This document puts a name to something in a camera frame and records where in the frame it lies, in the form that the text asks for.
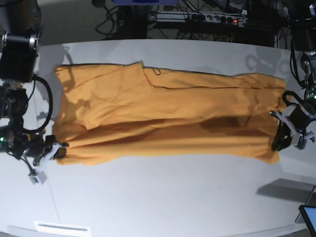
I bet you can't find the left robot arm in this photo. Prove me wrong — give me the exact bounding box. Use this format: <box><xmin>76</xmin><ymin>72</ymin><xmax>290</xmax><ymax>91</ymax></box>
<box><xmin>264</xmin><ymin>0</ymin><xmax>316</xmax><ymax>151</ymax></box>

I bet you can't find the white power strip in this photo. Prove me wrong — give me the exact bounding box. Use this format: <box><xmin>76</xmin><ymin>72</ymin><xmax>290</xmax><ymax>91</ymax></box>
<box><xmin>148</xmin><ymin>11</ymin><xmax>247</xmax><ymax>26</ymax></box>

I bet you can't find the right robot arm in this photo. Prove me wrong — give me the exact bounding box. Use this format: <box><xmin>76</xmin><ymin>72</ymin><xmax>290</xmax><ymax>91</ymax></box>
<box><xmin>0</xmin><ymin>0</ymin><xmax>68</xmax><ymax>166</ymax></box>

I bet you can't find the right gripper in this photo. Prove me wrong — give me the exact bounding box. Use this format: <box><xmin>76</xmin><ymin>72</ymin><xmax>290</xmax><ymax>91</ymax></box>
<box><xmin>14</xmin><ymin>134</ymin><xmax>67</xmax><ymax>163</ymax></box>

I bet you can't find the orange T-shirt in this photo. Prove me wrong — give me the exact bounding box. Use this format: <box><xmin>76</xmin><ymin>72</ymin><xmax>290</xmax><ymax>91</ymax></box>
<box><xmin>52</xmin><ymin>63</ymin><xmax>285</xmax><ymax>165</ymax></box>

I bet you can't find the tablet on stand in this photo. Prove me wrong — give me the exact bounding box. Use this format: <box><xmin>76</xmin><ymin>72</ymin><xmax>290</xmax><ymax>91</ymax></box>
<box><xmin>295</xmin><ymin>186</ymin><xmax>316</xmax><ymax>237</ymax></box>

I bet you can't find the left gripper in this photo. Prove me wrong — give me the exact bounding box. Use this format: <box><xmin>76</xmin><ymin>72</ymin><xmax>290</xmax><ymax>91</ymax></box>
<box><xmin>271</xmin><ymin>103</ymin><xmax>315</xmax><ymax>151</ymax></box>

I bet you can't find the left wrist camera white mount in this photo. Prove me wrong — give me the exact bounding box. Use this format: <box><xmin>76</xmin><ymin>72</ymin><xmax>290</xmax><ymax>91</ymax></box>
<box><xmin>269</xmin><ymin>111</ymin><xmax>316</xmax><ymax>150</ymax></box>

